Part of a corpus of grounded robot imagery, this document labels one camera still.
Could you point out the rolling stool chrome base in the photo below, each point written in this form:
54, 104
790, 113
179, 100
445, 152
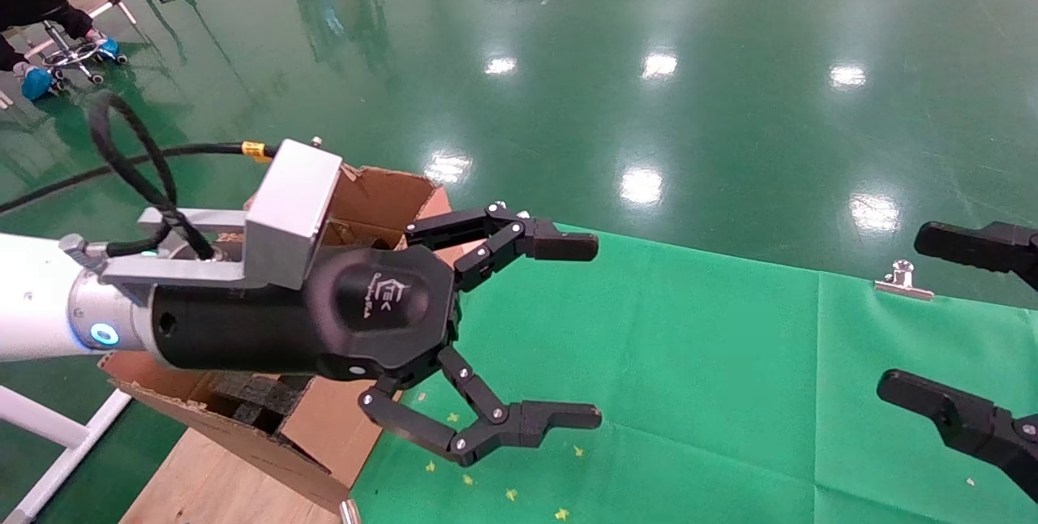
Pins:
73, 53

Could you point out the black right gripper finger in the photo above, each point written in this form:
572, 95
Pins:
973, 246
965, 423

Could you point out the black foam block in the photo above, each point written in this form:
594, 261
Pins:
259, 398

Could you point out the white metal frame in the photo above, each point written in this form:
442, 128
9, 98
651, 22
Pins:
49, 427

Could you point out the blue shoe cover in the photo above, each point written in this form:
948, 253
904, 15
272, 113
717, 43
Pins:
109, 47
36, 83

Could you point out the silver binder clip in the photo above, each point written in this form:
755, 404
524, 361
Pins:
902, 287

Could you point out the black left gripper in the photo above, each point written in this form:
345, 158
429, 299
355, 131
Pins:
373, 313

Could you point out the large open cardboard carton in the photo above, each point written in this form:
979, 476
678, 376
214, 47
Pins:
381, 195

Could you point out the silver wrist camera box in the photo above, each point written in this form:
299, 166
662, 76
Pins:
292, 199

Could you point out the green table cloth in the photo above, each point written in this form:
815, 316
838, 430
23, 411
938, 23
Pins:
730, 386

